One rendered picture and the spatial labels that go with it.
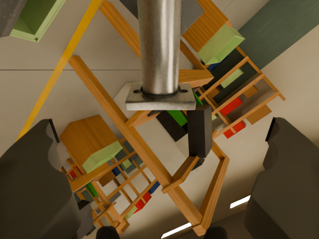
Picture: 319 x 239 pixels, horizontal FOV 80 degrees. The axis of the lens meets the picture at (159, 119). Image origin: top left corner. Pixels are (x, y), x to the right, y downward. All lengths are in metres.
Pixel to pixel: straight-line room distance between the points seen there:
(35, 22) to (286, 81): 6.10
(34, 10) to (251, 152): 6.54
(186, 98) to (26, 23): 0.28
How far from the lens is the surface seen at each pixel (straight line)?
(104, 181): 5.80
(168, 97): 0.15
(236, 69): 5.66
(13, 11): 0.23
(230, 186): 7.28
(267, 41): 6.24
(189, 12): 0.19
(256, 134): 6.47
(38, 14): 0.35
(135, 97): 0.16
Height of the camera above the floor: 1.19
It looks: 7 degrees down
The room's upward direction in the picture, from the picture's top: 142 degrees clockwise
